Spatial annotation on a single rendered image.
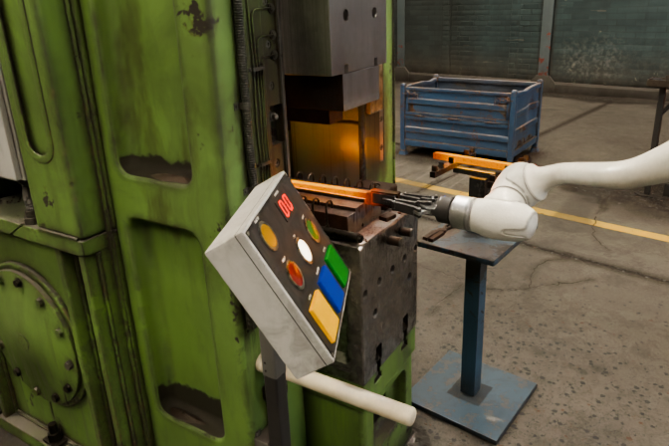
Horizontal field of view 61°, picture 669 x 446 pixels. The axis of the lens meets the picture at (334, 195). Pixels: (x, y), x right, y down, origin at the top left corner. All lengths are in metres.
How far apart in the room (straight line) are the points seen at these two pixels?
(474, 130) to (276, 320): 4.63
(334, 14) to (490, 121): 4.07
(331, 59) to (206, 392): 1.05
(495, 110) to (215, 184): 4.21
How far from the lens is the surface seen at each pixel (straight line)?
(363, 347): 1.68
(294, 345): 1.00
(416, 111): 5.70
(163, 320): 1.81
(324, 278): 1.10
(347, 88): 1.48
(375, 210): 1.70
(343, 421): 1.90
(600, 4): 9.29
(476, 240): 2.06
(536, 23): 9.63
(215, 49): 1.29
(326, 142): 1.95
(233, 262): 0.94
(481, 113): 5.42
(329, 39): 1.40
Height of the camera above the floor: 1.55
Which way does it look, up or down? 19 degrees down
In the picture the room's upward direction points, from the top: 2 degrees counter-clockwise
